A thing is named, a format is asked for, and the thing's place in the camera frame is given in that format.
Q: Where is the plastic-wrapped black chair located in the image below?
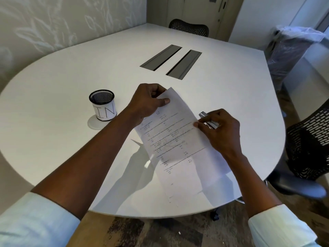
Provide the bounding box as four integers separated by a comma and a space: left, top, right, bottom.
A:
265, 25, 326, 88

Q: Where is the silver pen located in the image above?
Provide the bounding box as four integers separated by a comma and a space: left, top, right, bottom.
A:
199, 111, 219, 130

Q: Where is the person's left hand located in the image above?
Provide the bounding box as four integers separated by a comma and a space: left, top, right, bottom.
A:
127, 83, 171, 120

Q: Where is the black mesh pen holder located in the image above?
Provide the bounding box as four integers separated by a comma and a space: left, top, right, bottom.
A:
89, 90, 117, 122

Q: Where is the person's right forearm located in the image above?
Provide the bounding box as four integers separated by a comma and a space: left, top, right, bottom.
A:
226, 151, 322, 247

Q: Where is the black mesh office chair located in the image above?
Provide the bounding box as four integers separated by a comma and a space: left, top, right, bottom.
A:
168, 19, 209, 37
265, 99, 329, 199

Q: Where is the grey table cable cover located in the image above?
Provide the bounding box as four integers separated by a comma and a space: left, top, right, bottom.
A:
166, 50, 202, 80
139, 45, 182, 70

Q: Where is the person's right hand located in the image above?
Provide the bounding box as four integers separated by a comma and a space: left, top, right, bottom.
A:
193, 109, 244, 159

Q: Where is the beige door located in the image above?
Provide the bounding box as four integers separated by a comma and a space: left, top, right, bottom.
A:
164, 0, 245, 42

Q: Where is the printed white paper sheet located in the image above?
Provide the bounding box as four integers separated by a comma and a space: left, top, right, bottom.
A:
134, 87, 232, 203

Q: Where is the person's left forearm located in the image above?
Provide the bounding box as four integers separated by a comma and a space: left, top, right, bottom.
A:
0, 109, 142, 247

